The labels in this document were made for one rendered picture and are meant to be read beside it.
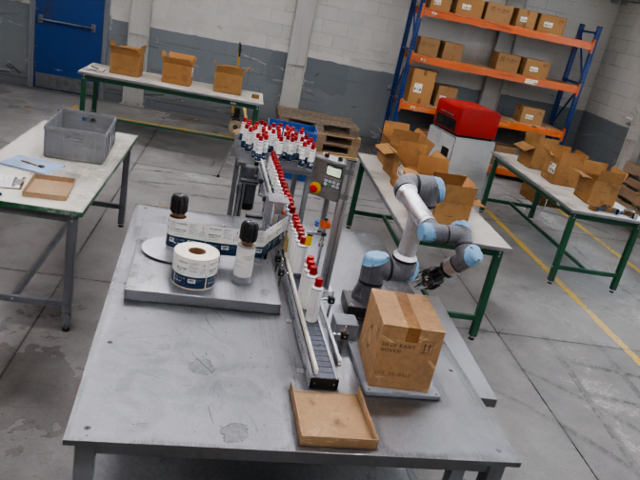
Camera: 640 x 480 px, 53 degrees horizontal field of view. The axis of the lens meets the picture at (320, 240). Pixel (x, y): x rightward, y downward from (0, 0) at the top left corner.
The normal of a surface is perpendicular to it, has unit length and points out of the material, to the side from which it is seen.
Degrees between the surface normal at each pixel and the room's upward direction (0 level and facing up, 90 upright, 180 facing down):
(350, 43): 90
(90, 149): 90
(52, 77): 90
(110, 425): 0
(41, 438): 0
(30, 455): 0
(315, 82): 90
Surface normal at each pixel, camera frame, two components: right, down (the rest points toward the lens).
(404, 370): 0.07, 0.37
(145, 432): 0.19, -0.92
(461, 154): 0.29, 0.40
